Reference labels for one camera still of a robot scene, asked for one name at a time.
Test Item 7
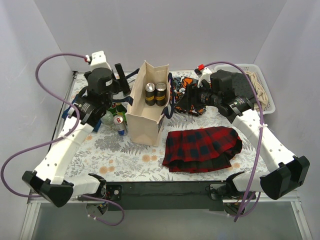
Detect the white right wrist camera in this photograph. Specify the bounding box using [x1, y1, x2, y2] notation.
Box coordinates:
[197, 67, 213, 88]

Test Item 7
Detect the red plaid skirt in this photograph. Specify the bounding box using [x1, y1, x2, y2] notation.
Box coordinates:
[162, 126, 243, 174]

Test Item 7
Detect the beige cloth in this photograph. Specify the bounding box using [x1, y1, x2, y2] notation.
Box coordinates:
[246, 71, 269, 110]

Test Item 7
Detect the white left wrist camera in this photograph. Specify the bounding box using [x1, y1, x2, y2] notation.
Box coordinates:
[89, 50, 112, 71]

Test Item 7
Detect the white plastic basket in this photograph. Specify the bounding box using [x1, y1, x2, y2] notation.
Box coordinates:
[213, 63, 276, 115]

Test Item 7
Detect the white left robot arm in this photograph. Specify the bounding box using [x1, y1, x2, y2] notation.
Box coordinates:
[22, 63, 130, 208]

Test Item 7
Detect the floral tablecloth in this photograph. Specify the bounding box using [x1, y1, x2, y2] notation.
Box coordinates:
[48, 69, 271, 183]

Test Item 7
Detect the silver can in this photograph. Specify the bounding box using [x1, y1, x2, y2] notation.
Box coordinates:
[145, 82, 156, 106]
[155, 82, 167, 107]

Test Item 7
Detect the green Perrier bottle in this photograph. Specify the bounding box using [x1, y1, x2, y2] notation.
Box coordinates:
[108, 102, 117, 116]
[116, 102, 127, 125]

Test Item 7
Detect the orange black patterned garment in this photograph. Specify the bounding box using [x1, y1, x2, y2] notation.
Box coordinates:
[170, 76, 206, 117]

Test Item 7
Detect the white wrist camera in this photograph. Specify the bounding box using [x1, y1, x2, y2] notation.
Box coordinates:
[197, 67, 213, 88]
[89, 50, 112, 71]

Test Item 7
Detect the blue folded garment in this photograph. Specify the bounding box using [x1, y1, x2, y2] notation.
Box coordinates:
[61, 106, 102, 133]

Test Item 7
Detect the beige canvas tote bag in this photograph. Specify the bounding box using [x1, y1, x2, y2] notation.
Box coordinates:
[125, 61, 173, 147]

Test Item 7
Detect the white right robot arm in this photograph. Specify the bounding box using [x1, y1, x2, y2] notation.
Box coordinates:
[185, 66, 310, 200]

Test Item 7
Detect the dark grey dotted cloth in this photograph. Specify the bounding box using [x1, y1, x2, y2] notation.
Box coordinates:
[231, 72, 257, 104]

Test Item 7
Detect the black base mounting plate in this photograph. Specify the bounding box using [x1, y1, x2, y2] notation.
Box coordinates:
[105, 180, 243, 211]

